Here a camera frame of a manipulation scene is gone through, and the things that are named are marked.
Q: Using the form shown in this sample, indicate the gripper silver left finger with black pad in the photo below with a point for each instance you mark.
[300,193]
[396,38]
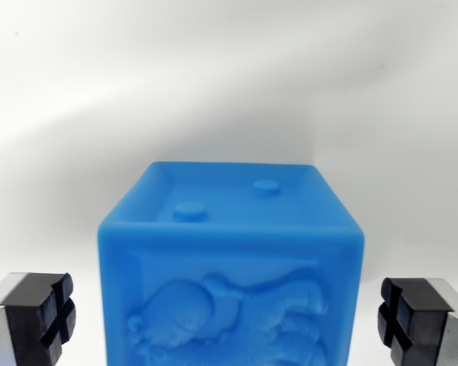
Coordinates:
[26,316]

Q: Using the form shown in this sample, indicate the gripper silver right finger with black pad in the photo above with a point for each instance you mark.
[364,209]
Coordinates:
[423,316]

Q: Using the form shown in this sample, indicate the blue embossed soft cube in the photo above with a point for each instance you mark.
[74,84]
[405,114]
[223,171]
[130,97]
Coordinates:
[229,267]

